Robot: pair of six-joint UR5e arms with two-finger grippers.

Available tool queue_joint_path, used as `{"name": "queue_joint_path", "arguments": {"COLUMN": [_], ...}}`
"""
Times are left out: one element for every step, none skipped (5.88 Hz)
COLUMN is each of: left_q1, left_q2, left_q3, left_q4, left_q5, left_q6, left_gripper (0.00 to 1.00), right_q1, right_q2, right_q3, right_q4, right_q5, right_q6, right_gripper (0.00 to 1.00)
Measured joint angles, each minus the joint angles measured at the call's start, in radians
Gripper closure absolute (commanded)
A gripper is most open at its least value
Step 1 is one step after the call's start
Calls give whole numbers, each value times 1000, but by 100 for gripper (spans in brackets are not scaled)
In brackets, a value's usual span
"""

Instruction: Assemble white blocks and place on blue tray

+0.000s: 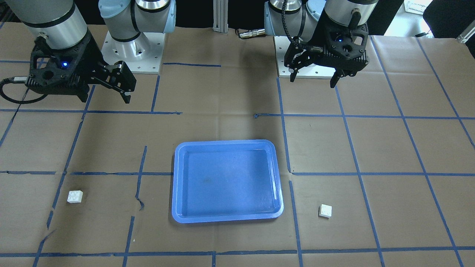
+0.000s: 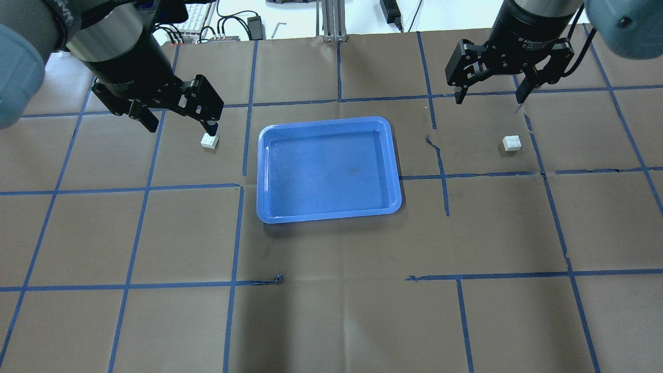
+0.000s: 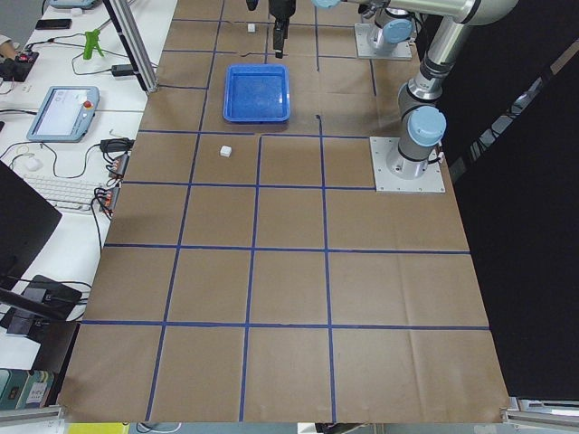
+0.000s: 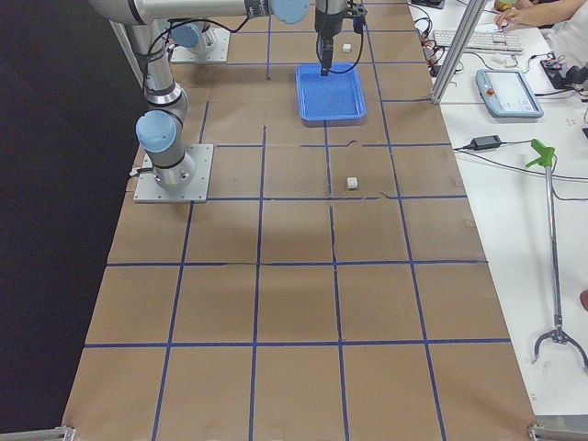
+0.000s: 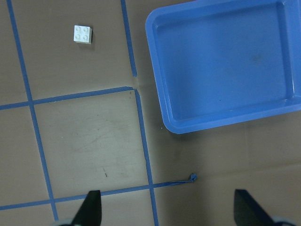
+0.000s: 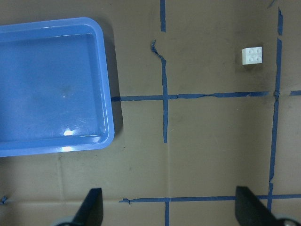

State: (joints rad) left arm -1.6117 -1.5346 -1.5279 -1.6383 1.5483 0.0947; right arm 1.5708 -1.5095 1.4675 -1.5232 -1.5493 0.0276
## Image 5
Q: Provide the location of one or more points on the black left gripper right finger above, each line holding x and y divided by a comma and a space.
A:
247, 211

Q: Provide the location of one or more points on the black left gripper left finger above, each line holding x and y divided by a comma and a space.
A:
90, 212

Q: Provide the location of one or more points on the white square building block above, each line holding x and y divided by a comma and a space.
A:
82, 34

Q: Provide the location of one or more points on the blue plastic tray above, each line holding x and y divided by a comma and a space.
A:
221, 62

